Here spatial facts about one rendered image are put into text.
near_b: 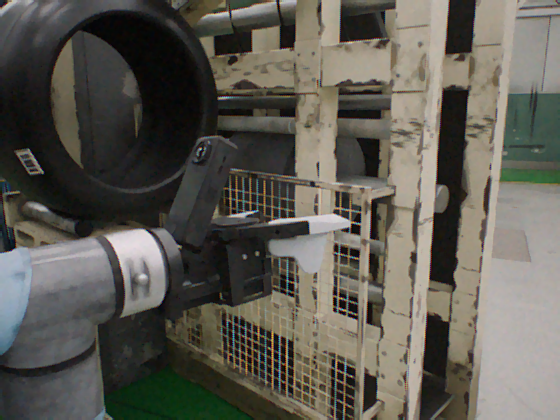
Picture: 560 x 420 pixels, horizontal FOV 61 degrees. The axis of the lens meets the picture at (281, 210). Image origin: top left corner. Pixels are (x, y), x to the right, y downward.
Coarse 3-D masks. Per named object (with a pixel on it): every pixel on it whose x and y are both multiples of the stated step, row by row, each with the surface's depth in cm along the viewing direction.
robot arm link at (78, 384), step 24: (72, 360) 38; (96, 360) 41; (0, 384) 38; (24, 384) 37; (48, 384) 37; (72, 384) 38; (96, 384) 41; (0, 408) 40; (24, 408) 37; (48, 408) 37; (72, 408) 39; (96, 408) 41
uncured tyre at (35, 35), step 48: (48, 0) 102; (96, 0) 106; (144, 0) 115; (0, 48) 99; (48, 48) 100; (144, 48) 146; (192, 48) 126; (0, 96) 99; (48, 96) 101; (144, 96) 151; (192, 96) 146; (0, 144) 103; (48, 144) 103; (144, 144) 152; (192, 144) 134; (48, 192) 108; (96, 192) 113; (144, 192) 122
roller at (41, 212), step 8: (24, 208) 135; (32, 208) 132; (40, 208) 130; (48, 208) 128; (32, 216) 133; (40, 216) 128; (48, 216) 125; (56, 216) 122; (64, 216) 120; (72, 216) 119; (48, 224) 127; (56, 224) 122; (64, 224) 118; (72, 224) 116; (80, 224) 115; (88, 224) 116; (72, 232) 116; (80, 232) 115; (88, 232) 117
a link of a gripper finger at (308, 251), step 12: (312, 216) 51; (324, 216) 51; (336, 216) 51; (312, 228) 49; (324, 228) 50; (336, 228) 50; (276, 240) 50; (288, 240) 50; (300, 240) 50; (312, 240) 50; (324, 240) 50; (276, 252) 50; (288, 252) 50; (300, 252) 50; (312, 252) 50; (324, 252) 51; (300, 264) 50; (312, 264) 50
